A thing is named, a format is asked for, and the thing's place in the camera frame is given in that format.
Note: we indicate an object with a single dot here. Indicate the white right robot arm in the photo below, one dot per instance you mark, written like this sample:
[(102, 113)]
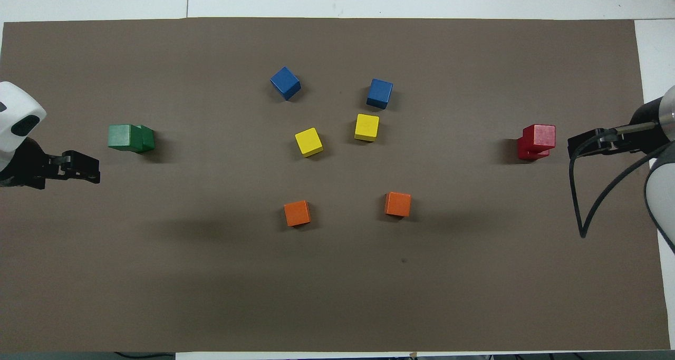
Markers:
[(662, 191)]

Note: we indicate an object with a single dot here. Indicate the blue wooden block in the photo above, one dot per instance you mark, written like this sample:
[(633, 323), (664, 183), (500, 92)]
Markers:
[(285, 83), (379, 93)]

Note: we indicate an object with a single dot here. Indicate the brown table mat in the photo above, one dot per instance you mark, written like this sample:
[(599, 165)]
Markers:
[(337, 275)]

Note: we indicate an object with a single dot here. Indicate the yellow wooden block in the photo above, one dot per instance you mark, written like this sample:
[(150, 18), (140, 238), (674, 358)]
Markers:
[(367, 127), (308, 142)]

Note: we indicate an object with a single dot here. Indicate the red wooden block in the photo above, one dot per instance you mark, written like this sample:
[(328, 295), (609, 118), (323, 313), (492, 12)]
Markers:
[(530, 155), (539, 137)]

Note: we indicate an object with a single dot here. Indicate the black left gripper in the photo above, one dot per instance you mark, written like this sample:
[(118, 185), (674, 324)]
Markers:
[(26, 166)]

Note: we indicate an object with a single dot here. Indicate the green wooden block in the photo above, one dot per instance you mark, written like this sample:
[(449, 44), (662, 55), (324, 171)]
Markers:
[(146, 139), (120, 137)]

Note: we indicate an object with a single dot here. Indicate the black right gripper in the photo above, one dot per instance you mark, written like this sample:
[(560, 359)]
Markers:
[(646, 125)]

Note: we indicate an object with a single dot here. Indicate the orange wooden block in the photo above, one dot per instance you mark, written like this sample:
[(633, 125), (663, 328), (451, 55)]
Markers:
[(397, 204), (297, 213)]

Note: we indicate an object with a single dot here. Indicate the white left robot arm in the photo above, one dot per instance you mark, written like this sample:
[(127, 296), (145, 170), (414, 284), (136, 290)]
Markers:
[(16, 104)]

